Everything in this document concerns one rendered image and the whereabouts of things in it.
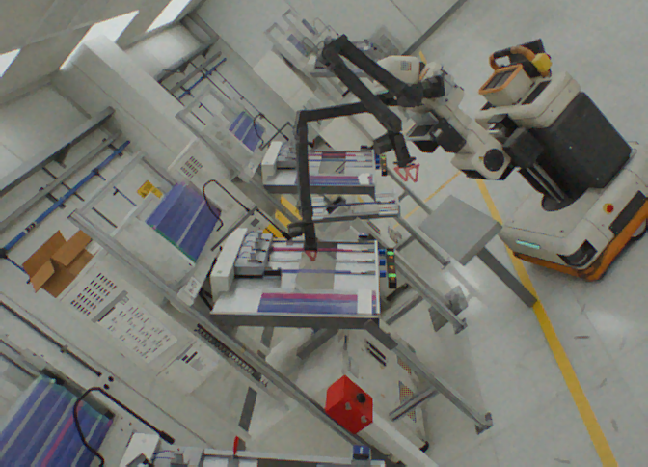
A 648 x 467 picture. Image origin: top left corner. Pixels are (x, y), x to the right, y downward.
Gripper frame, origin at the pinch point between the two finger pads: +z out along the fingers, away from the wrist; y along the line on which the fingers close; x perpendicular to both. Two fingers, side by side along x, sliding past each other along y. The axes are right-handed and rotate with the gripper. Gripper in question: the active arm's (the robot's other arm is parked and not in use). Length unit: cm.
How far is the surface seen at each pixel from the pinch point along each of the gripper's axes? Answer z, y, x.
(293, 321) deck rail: 2.0, 48.9, -5.2
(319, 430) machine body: 63, 49, -1
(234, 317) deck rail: -2, 49, -30
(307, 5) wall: -43, -761, -58
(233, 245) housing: -10.9, 0.0, -37.9
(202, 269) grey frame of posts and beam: -15, 29, -46
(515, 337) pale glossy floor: 44, 14, 95
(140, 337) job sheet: 5, 49, -73
